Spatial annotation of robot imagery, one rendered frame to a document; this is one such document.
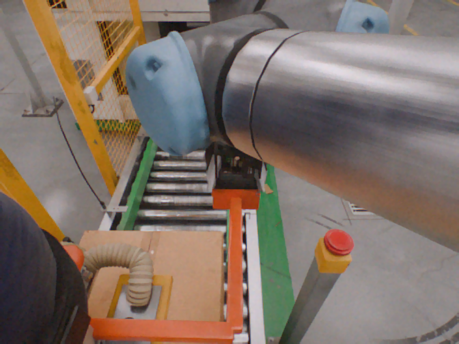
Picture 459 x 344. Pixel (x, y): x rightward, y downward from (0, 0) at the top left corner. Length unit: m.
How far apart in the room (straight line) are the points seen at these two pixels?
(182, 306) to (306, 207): 1.57
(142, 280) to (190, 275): 0.27
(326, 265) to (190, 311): 0.35
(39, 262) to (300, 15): 0.28
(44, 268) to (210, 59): 0.22
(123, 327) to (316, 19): 0.39
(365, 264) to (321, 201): 0.53
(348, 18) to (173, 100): 0.16
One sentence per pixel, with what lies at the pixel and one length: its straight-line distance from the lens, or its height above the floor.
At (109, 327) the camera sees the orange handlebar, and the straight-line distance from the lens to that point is 0.43.
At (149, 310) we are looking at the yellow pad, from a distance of 0.55.
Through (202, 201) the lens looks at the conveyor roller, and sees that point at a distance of 1.43.
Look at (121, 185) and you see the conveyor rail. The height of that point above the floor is 0.59.
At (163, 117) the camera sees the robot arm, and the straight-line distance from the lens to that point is 0.17.
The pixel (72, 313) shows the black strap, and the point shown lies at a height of 1.37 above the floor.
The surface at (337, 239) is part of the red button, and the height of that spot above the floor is 1.04.
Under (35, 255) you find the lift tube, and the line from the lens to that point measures 0.28.
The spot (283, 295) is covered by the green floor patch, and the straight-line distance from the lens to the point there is 1.79.
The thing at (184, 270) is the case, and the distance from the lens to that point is 0.78.
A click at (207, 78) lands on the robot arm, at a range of 0.17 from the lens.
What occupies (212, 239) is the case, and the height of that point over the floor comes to 0.95.
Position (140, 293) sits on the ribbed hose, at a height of 1.17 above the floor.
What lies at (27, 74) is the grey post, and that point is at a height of 0.40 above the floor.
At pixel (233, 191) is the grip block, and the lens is 0.50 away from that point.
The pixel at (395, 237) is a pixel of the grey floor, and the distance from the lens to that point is 2.24.
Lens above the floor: 1.64
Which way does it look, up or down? 44 degrees down
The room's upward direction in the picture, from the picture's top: straight up
